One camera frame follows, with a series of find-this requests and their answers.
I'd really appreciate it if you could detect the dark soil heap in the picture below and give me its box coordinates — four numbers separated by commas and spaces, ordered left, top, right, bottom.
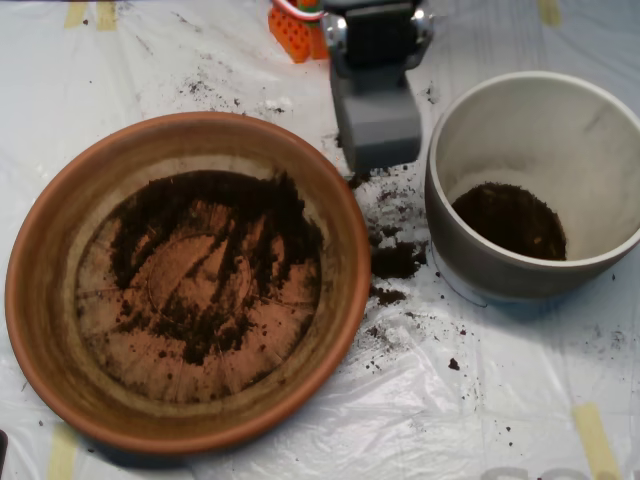
108, 169, 324, 367

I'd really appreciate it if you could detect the orange green robot base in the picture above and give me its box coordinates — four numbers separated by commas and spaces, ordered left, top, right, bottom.
268, 0, 331, 64

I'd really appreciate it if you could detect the spilled soil patch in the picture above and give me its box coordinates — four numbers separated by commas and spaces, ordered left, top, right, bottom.
334, 134, 431, 306

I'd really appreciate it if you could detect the white ceramic pot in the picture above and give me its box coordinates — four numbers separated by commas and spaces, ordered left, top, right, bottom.
424, 70, 640, 302

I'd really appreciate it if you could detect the terracotta plant saucer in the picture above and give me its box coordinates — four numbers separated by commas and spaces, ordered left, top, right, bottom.
4, 110, 372, 456

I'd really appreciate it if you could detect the beige masking tape strip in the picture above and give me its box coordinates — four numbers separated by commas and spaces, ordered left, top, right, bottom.
63, 2, 87, 29
45, 424, 79, 480
96, 1, 119, 32
572, 403, 624, 480
537, 0, 562, 29

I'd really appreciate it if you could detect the clear plastic sheet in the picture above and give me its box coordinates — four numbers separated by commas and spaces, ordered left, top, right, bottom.
0, 0, 640, 480

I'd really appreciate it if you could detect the red white servo cable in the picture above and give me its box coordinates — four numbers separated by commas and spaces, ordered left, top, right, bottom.
272, 0, 326, 25

